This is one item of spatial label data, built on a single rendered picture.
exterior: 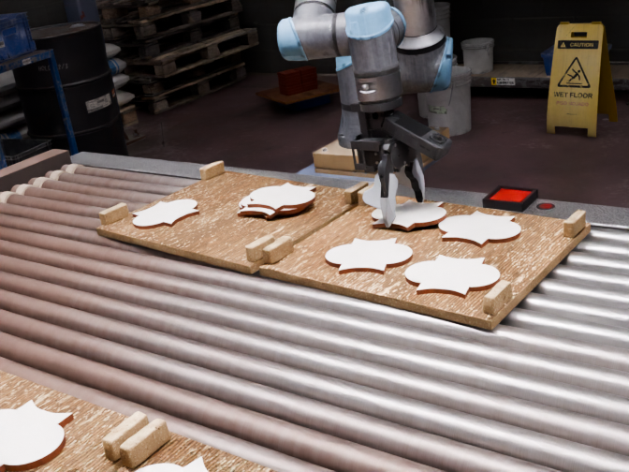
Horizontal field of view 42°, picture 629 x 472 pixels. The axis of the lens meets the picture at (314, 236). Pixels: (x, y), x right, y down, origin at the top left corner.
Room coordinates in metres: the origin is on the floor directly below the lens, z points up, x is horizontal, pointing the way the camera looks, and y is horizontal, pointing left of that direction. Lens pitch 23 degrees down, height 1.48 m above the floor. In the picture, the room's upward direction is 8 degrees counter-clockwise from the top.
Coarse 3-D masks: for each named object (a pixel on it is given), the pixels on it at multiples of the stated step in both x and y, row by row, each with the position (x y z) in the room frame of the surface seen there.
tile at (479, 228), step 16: (448, 224) 1.25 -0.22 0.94; (464, 224) 1.25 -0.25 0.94; (480, 224) 1.24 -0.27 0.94; (496, 224) 1.23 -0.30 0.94; (512, 224) 1.22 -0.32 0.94; (448, 240) 1.20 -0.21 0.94; (464, 240) 1.19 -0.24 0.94; (480, 240) 1.17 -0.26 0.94; (496, 240) 1.17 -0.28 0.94; (512, 240) 1.17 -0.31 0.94
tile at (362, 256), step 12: (360, 240) 1.24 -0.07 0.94; (384, 240) 1.22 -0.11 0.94; (396, 240) 1.22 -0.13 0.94; (336, 252) 1.20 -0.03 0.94; (348, 252) 1.20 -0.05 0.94; (360, 252) 1.19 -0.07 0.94; (372, 252) 1.18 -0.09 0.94; (384, 252) 1.18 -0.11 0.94; (396, 252) 1.17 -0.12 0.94; (408, 252) 1.16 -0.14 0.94; (336, 264) 1.16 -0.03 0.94; (348, 264) 1.15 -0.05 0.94; (360, 264) 1.14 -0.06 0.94; (372, 264) 1.14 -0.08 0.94; (384, 264) 1.13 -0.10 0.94; (396, 264) 1.13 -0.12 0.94
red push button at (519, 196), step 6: (498, 192) 1.41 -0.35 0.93; (504, 192) 1.40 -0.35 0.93; (510, 192) 1.40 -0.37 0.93; (516, 192) 1.39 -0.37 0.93; (522, 192) 1.39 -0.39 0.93; (528, 192) 1.39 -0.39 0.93; (492, 198) 1.38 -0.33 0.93; (498, 198) 1.38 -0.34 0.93; (504, 198) 1.38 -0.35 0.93; (510, 198) 1.37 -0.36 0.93; (516, 198) 1.37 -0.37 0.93; (522, 198) 1.36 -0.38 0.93
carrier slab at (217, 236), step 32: (192, 192) 1.62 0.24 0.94; (224, 192) 1.59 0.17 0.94; (320, 192) 1.51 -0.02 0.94; (128, 224) 1.48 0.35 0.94; (192, 224) 1.43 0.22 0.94; (224, 224) 1.41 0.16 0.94; (256, 224) 1.39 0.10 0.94; (288, 224) 1.37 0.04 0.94; (320, 224) 1.35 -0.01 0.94; (192, 256) 1.30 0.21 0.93; (224, 256) 1.27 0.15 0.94
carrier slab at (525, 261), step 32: (352, 224) 1.33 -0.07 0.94; (544, 224) 1.22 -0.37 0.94; (288, 256) 1.23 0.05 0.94; (320, 256) 1.21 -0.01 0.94; (416, 256) 1.17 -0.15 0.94; (448, 256) 1.15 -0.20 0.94; (480, 256) 1.13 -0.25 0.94; (512, 256) 1.12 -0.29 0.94; (544, 256) 1.11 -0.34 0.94; (320, 288) 1.12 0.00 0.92; (352, 288) 1.08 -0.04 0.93; (384, 288) 1.07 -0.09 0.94; (416, 288) 1.06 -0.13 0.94; (512, 288) 1.02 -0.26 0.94; (480, 320) 0.95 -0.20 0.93
